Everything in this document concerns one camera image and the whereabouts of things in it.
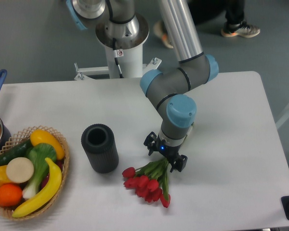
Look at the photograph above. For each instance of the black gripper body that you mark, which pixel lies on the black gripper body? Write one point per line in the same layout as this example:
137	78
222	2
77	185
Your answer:
170	152

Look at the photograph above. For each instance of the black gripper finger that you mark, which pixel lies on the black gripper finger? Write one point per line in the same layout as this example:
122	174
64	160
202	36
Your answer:
178	162
151	142

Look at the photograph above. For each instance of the red tulip bouquet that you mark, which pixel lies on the red tulip bouquet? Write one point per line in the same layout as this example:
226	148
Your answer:
150	181

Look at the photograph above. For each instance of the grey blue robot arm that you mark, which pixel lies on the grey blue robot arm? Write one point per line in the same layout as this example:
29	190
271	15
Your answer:
166	92

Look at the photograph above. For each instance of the dark grey ribbed vase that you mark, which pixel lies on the dark grey ribbed vase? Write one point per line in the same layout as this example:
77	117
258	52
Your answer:
98	142

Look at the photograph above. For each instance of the yellow banana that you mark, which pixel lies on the yellow banana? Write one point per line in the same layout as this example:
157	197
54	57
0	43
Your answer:
45	195

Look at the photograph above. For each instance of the green bok choy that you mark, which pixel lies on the green bok choy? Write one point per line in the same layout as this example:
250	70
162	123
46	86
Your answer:
37	156

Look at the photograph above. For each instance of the person's left sneaker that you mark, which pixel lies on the person's left sneaker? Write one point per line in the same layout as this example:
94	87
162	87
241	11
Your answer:
160	31

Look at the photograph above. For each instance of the person's sneaker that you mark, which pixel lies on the person's sneaker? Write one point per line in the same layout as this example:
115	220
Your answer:
243	29
160	31

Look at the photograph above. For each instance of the woven wicker basket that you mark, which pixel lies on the woven wicker basket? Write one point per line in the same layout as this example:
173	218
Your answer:
20	137

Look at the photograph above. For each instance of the green cucumber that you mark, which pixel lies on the green cucumber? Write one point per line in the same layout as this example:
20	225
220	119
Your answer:
15	152

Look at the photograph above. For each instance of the beige round disc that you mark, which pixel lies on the beige round disc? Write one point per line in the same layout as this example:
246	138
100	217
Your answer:
19	170

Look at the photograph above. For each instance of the person's right sneaker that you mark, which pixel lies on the person's right sneaker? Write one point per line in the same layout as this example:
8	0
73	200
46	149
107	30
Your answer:
243	29

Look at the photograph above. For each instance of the orange fruit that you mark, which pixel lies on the orange fruit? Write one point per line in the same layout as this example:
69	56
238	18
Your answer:
10	195

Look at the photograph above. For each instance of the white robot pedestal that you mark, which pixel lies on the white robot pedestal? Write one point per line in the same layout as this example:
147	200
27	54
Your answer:
123	44

